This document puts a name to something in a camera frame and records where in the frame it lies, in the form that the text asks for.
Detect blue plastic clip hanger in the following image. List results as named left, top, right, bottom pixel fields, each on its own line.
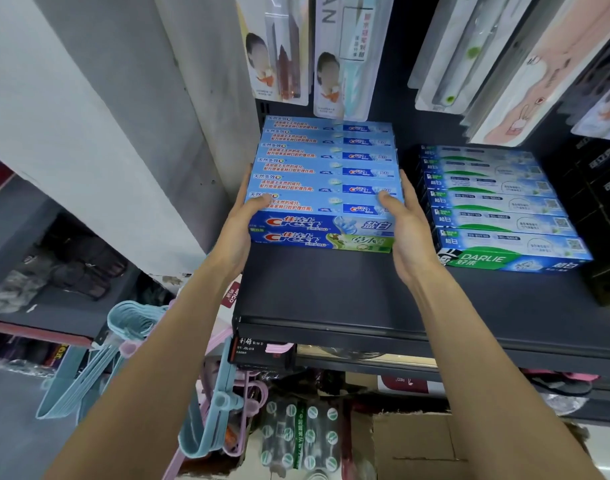
left=177, top=339, right=247, bottom=460

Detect black pink slipper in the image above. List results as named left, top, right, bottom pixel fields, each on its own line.
left=522, top=369, right=602, bottom=397

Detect brown toothbrush hanging pack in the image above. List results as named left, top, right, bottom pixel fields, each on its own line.
left=234, top=0, right=312, bottom=107

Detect person's left forearm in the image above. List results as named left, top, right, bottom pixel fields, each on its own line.
left=44, top=259, right=247, bottom=480

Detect stack of blue toothpaste boxes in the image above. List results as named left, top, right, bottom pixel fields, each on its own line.
left=245, top=115, right=405, bottom=254

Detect stack of black boxes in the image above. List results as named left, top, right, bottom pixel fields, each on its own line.
left=547, top=135, right=610, bottom=306

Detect person's left hand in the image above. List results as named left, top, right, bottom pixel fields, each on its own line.
left=207, top=164, right=274, bottom=286

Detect pink rabbit print hanging pack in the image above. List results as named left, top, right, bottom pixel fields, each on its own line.
left=466, top=0, right=610, bottom=148

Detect shrink-wrapped pack of bottles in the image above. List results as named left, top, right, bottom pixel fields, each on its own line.
left=259, top=399, right=344, bottom=474

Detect black sandals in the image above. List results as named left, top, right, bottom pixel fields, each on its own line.
left=47, top=214, right=130, bottom=301

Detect stack of green toothpaste boxes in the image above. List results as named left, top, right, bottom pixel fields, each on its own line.
left=418, top=144, right=594, bottom=274

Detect white red label package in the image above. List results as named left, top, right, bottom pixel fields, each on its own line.
left=377, top=375, right=446, bottom=397

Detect brown cardboard box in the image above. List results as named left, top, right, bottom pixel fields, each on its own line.
left=369, top=411, right=468, bottom=480

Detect bundle of blue plastic hangers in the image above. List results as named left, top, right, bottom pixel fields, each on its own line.
left=35, top=300, right=171, bottom=422

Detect teal toothbrush hanging pack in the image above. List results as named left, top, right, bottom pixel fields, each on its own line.
left=313, top=0, right=396, bottom=123

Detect person's right forearm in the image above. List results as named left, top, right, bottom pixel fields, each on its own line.
left=404, top=267, right=607, bottom=480

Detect white green toothbrush hanging pack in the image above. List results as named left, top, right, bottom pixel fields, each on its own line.
left=407, top=0, right=536, bottom=116

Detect dark metal shelf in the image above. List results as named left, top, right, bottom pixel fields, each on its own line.
left=231, top=242, right=610, bottom=380

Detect pink plastic hanger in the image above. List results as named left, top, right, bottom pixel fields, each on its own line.
left=161, top=325, right=270, bottom=480

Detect white cartoon print hanging pack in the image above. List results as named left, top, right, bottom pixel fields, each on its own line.
left=570, top=77, right=610, bottom=143

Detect person's right hand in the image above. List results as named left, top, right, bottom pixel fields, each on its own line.
left=377, top=169, right=454, bottom=291

